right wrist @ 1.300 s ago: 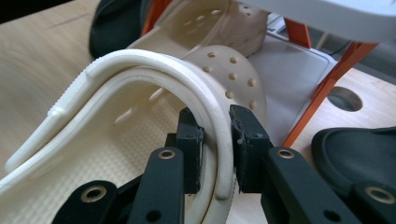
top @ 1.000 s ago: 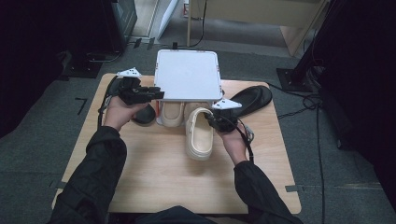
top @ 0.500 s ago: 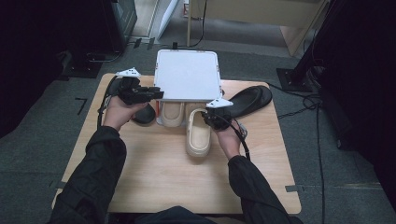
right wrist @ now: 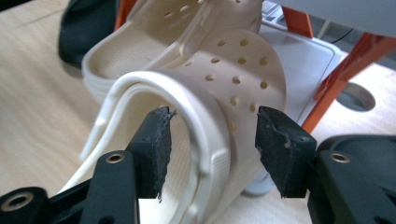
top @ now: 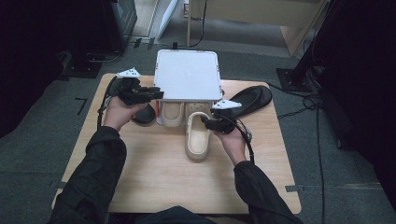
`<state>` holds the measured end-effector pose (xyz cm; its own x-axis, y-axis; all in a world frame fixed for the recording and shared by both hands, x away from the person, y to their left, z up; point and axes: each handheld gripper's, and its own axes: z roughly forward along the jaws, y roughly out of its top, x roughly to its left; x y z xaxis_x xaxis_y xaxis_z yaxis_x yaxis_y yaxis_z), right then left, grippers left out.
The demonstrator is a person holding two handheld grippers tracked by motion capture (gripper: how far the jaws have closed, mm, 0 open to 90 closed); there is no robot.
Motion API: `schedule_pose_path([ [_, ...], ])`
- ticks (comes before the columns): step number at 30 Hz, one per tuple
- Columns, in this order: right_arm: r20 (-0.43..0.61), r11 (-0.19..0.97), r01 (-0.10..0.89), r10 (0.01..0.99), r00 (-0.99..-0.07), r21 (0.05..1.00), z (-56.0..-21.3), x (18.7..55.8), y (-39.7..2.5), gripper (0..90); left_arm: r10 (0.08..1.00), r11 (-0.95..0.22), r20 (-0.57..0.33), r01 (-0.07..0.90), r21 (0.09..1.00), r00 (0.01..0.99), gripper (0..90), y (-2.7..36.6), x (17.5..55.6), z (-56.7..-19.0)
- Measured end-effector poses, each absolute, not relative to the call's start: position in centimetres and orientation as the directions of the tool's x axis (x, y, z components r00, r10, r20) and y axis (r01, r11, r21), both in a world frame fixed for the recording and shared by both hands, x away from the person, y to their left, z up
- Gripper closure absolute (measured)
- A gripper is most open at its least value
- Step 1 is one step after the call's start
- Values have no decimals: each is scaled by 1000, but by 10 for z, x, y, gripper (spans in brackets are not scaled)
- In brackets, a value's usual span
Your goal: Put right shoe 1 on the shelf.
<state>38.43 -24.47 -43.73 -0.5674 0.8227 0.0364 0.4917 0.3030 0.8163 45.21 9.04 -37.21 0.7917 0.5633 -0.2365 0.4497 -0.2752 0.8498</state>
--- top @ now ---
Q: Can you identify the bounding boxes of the cream clog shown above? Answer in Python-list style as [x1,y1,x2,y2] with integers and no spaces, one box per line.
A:
[184,101,214,162]
[160,101,186,128]

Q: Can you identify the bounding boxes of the white shoe rack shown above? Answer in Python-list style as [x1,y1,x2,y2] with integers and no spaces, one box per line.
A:
[153,49,224,128]

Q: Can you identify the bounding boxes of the white board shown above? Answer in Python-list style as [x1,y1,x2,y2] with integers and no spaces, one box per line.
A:
[157,0,180,40]

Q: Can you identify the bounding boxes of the straight black floor cable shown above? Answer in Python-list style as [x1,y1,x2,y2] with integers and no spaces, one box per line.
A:
[315,105,327,224]

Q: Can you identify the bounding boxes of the black slipper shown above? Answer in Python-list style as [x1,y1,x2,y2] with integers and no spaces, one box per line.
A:
[106,77,157,127]
[228,85,274,119]

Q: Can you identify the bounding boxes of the light wooden furniture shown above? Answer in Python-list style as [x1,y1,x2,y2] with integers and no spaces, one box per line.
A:
[186,0,331,57]

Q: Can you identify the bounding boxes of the left hand-held gripper cable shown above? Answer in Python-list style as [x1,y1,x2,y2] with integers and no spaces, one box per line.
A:
[96,76,118,130]

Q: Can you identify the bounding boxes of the person's right hand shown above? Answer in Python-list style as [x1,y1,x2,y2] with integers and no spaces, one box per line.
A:
[213,127,248,166]

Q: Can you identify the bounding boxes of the black stand base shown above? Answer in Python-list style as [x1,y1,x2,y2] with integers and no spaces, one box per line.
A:
[62,50,104,79]

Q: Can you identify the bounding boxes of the looped black floor cable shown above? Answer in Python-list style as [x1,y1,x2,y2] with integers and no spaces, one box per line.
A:
[266,81,321,120]

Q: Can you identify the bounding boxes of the black hanging cable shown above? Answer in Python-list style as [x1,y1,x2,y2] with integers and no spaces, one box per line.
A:
[190,0,208,49]

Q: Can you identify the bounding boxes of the person's left hand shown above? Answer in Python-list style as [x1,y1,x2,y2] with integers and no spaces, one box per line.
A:
[104,96,149,132]

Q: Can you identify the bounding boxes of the person's dark clothed torso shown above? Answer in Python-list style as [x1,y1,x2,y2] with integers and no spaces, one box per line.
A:
[108,204,250,224]

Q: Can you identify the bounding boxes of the dark cabinet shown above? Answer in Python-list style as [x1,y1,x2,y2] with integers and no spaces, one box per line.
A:
[102,0,138,54]

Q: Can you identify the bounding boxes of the black metal stand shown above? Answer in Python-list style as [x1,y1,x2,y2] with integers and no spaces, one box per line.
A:
[276,0,339,93]

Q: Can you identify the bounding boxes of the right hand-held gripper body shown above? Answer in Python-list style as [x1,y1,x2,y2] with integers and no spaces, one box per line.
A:
[212,99,243,134]

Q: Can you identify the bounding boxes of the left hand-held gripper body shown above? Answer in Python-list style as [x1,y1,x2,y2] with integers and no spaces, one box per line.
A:
[116,67,145,106]

